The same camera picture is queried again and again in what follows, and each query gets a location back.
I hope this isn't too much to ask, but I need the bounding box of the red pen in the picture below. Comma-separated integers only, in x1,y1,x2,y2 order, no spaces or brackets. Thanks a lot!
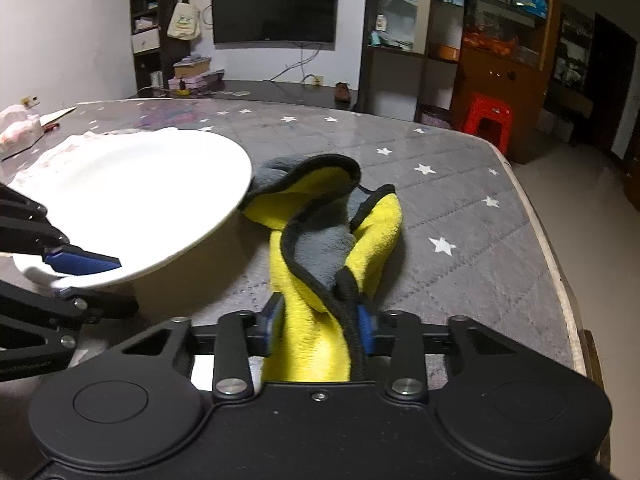
42,122,60,133

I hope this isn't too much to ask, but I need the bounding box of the white paper sheet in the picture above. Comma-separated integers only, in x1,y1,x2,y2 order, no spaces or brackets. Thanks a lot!
39,106,76,128

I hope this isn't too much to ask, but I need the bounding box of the tissue pack in plastic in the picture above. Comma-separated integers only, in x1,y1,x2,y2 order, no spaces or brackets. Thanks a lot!
0,104,42,159

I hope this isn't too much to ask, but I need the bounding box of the yellow grey microfiber cloth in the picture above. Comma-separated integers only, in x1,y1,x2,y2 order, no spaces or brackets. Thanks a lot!
240,154,402,382

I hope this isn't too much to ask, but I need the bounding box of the white patterned towel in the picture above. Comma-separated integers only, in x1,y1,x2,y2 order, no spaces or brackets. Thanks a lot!
10,128,182,188

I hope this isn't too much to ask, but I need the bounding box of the low black tv bench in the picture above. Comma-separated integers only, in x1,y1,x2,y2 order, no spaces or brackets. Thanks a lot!
209,80,358,110

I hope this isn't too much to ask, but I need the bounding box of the dark wooden display cabinet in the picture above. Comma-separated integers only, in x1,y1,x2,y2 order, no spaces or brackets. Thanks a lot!
450,0,560,164

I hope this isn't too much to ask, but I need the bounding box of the white ceramic bowl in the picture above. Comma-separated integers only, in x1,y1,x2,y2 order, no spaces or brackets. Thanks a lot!
9,130,252,289

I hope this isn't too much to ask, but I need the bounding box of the canvas tote bag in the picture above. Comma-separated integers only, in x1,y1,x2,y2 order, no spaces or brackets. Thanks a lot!
167,0,201,41

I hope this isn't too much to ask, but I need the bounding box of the glass door cabinet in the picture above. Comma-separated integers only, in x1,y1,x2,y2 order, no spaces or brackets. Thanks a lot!
356,0,432,122

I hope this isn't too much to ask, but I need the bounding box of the black wall bookshelf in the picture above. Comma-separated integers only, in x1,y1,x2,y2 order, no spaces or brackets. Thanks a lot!
129,0,190,96

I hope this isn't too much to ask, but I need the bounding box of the black flat television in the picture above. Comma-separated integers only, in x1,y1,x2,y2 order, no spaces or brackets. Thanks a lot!
212,0,337,44

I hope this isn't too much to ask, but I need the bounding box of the stack of boxes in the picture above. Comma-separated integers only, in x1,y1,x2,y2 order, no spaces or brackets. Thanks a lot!
168,54,226,93

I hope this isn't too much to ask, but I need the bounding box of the red plastic stool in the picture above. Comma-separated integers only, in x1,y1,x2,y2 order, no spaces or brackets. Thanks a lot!
463,92,514,155

